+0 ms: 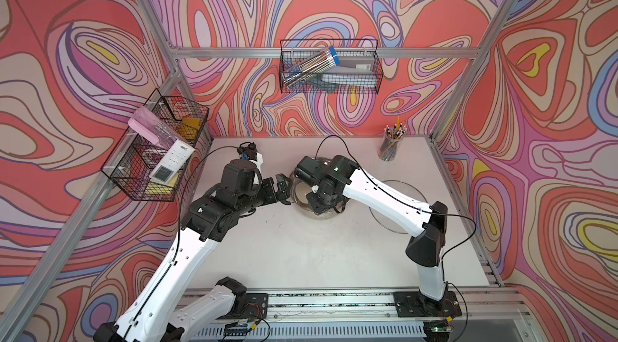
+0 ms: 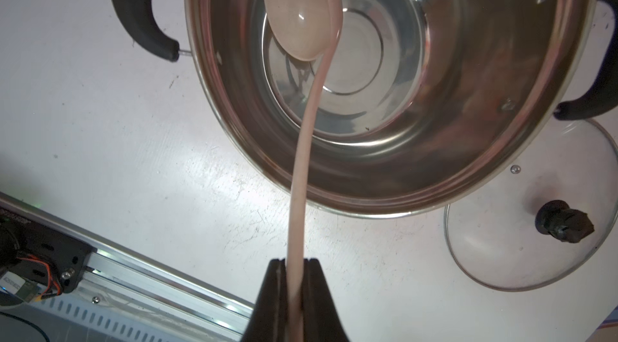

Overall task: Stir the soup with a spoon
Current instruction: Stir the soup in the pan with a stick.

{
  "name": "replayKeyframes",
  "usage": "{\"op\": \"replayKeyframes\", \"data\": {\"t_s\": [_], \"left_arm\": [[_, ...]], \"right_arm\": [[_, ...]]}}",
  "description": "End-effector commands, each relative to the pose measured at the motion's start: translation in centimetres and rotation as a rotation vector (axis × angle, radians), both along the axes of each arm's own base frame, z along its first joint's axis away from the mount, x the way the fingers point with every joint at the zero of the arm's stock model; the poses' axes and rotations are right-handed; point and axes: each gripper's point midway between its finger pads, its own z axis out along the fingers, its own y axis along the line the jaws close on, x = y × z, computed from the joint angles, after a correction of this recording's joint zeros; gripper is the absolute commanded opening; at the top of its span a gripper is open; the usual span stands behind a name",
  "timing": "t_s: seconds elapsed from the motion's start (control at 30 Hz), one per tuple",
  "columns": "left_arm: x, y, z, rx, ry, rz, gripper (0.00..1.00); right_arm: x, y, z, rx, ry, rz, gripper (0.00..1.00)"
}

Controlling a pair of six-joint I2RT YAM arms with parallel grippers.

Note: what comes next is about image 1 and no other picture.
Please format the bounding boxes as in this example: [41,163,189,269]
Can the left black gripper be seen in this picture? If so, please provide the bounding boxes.
[234,171,292,216]

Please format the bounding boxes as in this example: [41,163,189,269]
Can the stainless steel pot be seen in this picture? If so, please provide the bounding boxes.
[291,175,349,221]

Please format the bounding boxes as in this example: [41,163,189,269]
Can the glass pot lid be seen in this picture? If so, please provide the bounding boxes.
[369,179,427,235]

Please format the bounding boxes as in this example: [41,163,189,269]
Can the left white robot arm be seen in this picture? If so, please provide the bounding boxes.
[93,158,291,341]

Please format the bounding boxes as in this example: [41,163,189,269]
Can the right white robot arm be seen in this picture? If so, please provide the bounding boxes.
[293,155,447,315]

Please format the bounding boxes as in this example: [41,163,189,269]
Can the pencil holder cup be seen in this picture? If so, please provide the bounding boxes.
[378,118,407,162]

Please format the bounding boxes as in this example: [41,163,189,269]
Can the white device in basket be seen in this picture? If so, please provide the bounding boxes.
[150,139,195,184]

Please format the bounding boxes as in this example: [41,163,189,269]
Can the yellow item in basket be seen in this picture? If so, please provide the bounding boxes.
[179,118,202,142]

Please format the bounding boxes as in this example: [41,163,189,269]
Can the grey box in basket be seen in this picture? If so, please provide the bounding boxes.
[321,64,378,87]

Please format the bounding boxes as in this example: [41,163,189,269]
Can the pack of pencils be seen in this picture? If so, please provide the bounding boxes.
[283,47,341,89]

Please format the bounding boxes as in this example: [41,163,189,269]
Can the pink box in basket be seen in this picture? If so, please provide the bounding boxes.
[128,106,166,147]

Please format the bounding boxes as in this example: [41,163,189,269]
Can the left wire basket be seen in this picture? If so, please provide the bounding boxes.
[101,89,209,202]

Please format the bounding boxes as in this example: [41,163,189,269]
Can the wire basket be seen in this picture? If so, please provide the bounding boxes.
[278,37,384,94]
[101,89,209,202]

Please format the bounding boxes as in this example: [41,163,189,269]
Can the back wire basket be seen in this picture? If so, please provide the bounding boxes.
[278,37,384,94]

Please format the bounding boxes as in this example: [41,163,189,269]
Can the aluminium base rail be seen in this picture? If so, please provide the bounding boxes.
[193,284,543,341]

